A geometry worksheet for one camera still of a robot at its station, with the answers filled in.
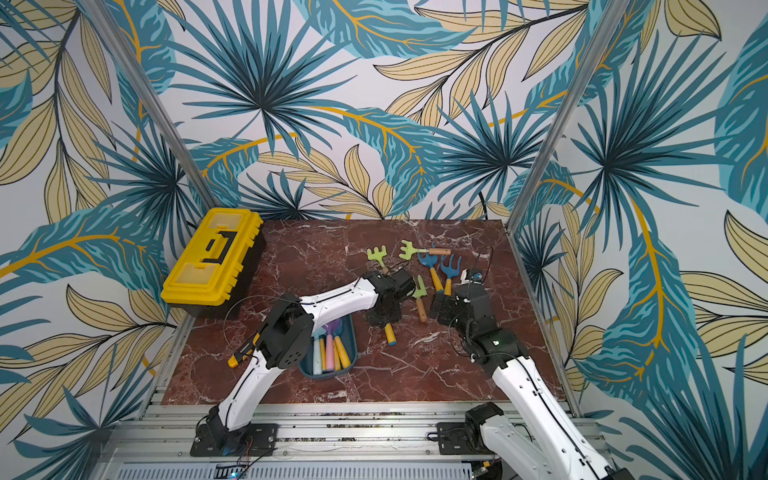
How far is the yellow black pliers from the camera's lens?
86cm

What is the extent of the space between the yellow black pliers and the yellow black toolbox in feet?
0.42

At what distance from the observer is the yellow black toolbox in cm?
84
